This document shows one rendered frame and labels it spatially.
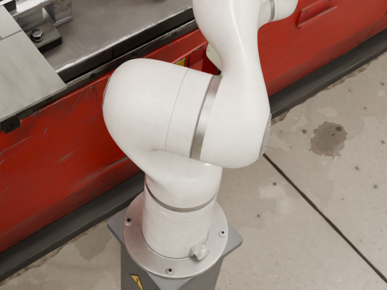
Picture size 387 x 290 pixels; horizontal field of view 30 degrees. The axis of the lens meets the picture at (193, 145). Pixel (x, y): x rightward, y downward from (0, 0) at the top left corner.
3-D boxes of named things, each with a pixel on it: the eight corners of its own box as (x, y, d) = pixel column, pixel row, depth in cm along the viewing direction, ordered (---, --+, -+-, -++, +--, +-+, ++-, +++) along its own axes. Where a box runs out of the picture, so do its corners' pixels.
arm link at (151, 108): (209, 221, 111) (228, 136, 91) (94, 188, 113) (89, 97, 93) (227, 158, 118) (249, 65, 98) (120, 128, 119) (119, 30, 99)
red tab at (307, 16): (300, 29, 221) (305, 14, 215) (295, 25, 222) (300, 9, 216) (336, 10, 227) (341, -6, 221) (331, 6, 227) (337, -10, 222)
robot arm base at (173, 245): (249, 240, 131) (265, 190, 115) (166, 300, 123) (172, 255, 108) (183, 167, 138) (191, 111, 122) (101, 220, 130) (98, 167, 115)
